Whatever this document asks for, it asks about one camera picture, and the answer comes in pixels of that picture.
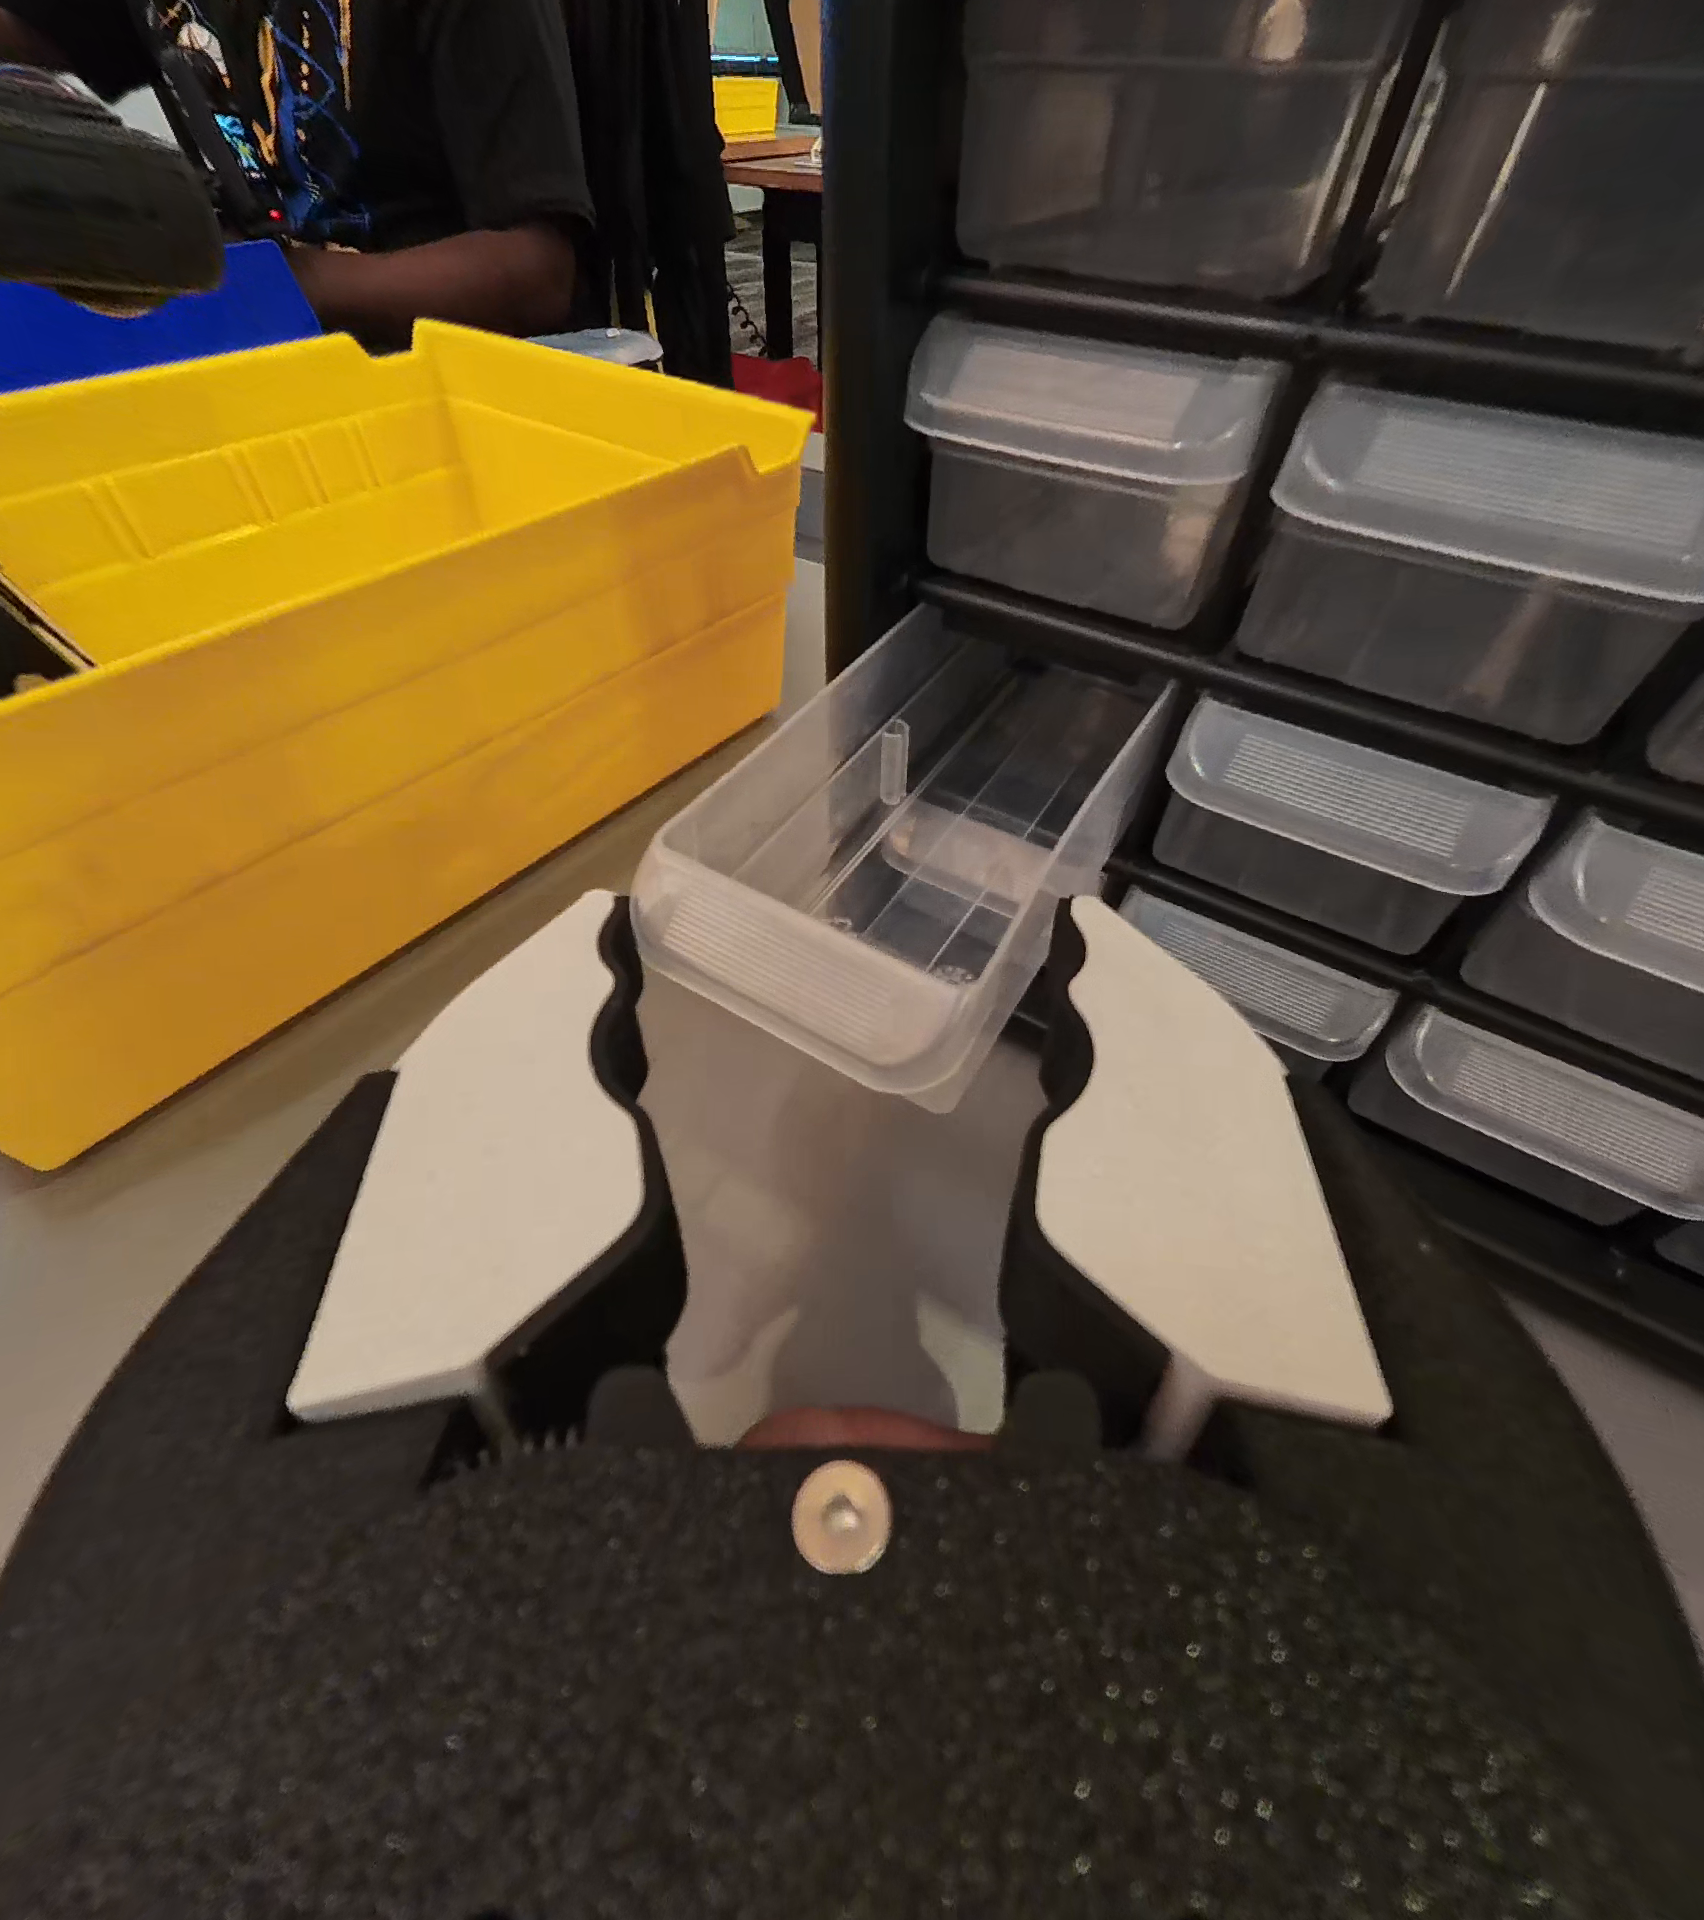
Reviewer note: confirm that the yellow plastic bin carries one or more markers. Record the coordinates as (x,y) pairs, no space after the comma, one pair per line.
(342,750)
(744,104)

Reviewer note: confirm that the blue plastic bin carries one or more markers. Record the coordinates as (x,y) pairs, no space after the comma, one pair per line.
(236,322)

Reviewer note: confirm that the clear plastic drawer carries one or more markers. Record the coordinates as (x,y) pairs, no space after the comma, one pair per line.
(792,961)

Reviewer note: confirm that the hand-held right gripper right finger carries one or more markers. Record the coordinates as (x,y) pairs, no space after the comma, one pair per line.
(1196,1200)

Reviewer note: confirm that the dark cloth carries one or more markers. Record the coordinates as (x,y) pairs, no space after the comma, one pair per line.
(657,180)

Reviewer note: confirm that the array of clear drawers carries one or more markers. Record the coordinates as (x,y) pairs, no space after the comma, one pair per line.
(1466,495)

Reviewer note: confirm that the black drawer cabinet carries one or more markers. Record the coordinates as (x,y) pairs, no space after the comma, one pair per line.
(866,451)

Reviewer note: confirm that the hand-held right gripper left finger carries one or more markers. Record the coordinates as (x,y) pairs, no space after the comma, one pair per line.
(493,1200)

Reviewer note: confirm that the wooden table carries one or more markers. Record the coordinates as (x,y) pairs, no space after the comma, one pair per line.
(771,168)

